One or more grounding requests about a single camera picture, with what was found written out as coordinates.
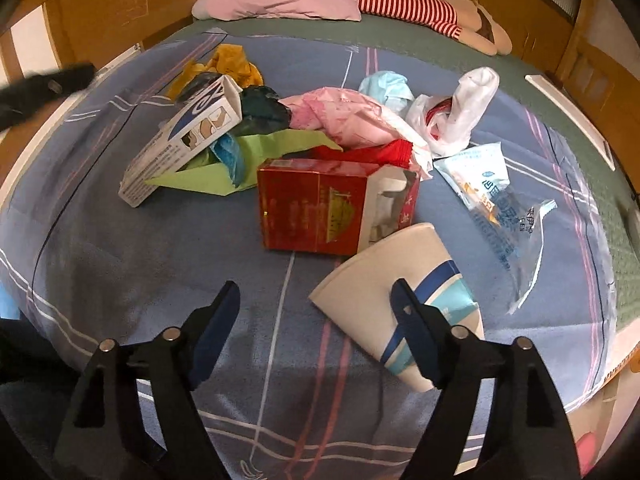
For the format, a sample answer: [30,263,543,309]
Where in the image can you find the red plastic bag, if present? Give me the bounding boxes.
[310,139,413,168]

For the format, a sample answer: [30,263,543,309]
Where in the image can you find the dark green plastic bag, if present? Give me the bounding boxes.
[239,85,293,137]

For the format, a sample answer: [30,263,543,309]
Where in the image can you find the light blue face mask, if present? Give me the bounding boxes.
[357,70,416,113]

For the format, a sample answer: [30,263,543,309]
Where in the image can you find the clear printed plastic package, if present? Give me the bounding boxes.
[432,141,558,316]

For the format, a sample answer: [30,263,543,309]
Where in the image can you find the pink plastic bag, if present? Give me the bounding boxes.
[277,87,433,181]

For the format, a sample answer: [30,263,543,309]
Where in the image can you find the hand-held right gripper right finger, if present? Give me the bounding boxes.
[390,279,583,480]

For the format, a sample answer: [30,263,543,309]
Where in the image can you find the wooden side panel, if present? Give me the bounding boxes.
[0,0,203,91]
[552,20,618,128]

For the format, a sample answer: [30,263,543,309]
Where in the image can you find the white blue paper cup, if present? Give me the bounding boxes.
[308,222,486,393]

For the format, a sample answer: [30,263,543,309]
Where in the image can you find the blue plaid blanket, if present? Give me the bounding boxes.
[0,27,621,480]

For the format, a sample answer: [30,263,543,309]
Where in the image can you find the red wrapper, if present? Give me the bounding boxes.
[425,100,453,141]

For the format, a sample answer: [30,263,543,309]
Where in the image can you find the white blue cardboard box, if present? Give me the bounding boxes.
[118,74,243,208]

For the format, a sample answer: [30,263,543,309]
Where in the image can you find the white flat board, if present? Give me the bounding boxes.
[525,74,616,171]

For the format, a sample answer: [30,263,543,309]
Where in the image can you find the striped plush doll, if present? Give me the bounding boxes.
[357,0,513,57]

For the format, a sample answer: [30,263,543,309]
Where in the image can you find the blue plastic bag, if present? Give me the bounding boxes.
[210,132,246,188]

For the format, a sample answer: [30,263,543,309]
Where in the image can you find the green paper sheet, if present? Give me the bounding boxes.
[144,129,346,196]

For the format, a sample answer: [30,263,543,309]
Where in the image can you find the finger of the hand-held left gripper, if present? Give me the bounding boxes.
[0,62,98,131]

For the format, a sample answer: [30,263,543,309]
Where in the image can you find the red cardboard box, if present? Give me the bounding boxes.
[256,157,421,256]

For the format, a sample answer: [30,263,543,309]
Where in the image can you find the white plastic bag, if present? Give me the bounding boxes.
[405,67,501,158]

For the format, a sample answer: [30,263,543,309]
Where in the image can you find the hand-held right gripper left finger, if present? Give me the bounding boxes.
[52,280,241,480]

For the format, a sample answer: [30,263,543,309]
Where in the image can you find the yellow plastic bag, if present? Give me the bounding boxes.
[167,44,263,101]

